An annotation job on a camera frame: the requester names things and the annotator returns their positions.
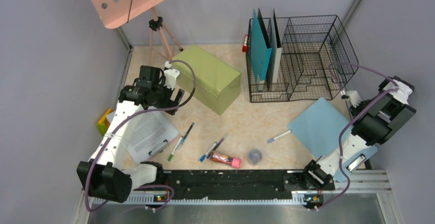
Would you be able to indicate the light blue clipboard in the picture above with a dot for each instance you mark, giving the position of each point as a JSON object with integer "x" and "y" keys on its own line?
{"x": 318, "y": 128}

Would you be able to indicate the yellow green block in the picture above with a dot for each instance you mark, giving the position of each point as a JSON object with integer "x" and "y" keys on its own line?
{"x": 103, "y": 123}

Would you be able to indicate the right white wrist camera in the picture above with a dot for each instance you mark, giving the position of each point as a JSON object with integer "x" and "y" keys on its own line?
{"x": 352, "y": 97}

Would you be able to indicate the printed paper clipboard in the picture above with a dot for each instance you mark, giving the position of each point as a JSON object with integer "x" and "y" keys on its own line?
{"x": 142, "y": 137}

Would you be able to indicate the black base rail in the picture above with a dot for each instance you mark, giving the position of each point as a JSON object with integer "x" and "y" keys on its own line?
{"x": 234, "y": 184}

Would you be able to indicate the white blue marker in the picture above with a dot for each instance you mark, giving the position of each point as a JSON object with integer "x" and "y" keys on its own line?
{"x": 278, "y": 136}

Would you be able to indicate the black pen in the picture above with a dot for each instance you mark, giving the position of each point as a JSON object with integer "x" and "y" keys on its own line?
{"x": 187, "y": 133}

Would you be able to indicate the teal folder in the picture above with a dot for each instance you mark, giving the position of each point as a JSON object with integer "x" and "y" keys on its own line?
{"x": 260, "y": 48}

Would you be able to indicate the black wire desk organizer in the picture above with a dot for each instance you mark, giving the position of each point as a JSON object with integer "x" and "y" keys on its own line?
{"x": 317, "y": 60}

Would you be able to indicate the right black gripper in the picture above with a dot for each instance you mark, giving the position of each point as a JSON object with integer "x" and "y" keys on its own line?
{"x": 355, "y": 110}

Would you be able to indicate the green capped marker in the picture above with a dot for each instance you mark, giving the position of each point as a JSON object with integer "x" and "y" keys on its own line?
{"x": 178, "y": 144}

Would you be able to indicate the green rectangular box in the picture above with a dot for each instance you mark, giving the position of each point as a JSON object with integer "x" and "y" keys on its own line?
{"x": 217, "y": 83}

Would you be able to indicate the blue capped marker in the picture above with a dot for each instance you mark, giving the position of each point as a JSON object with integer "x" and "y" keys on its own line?
{"x": 208, "y": 152}

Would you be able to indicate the pink capped pencil tube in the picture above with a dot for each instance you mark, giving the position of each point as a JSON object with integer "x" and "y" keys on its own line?
{"x": 234, "y": 162}

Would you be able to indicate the grey white folder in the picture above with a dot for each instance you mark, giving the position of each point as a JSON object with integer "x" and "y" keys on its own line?
{"x": 275, "y": 59}

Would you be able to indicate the clear round container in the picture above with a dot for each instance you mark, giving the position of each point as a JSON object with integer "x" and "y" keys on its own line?
{"x": 255, "y": 156}

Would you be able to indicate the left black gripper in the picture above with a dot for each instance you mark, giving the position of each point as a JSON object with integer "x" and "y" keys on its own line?
{"x": 169, "y": 102}

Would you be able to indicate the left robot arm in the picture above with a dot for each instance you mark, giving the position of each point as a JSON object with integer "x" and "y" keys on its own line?
{"x": 103, "y": 176}

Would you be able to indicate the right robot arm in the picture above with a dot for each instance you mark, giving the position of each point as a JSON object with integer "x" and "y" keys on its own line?
{"x": 340, "y": 145}

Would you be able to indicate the red calculator cube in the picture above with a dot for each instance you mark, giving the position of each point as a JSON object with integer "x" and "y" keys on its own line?
{"x": 245, "y": 44}

